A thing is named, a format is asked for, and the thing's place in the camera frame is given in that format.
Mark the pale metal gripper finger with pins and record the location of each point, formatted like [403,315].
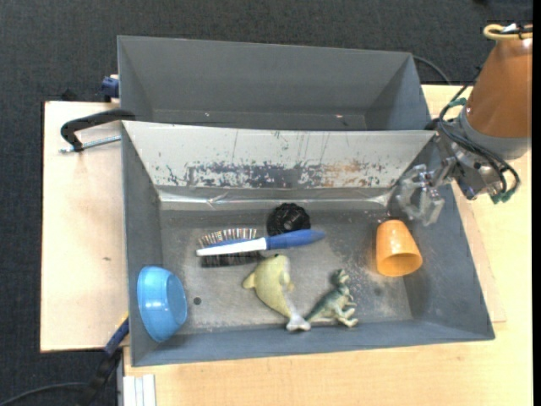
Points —
[432,207]
[409,188]

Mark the orange plastic cup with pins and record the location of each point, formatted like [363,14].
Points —
[397,248]

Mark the black ribbed round knob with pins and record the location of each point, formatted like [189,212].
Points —
[284,218]

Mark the grey metal bin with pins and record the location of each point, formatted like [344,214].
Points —
[279,163]

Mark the green toy dinosaur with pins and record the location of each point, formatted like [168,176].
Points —
[336,303]

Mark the yellow toy dolphin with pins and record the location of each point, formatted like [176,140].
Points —
[272,283]

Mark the blue plastic bowl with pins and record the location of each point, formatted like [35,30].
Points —
[158,303]

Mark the pale wood board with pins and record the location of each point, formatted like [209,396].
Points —
[80,235]

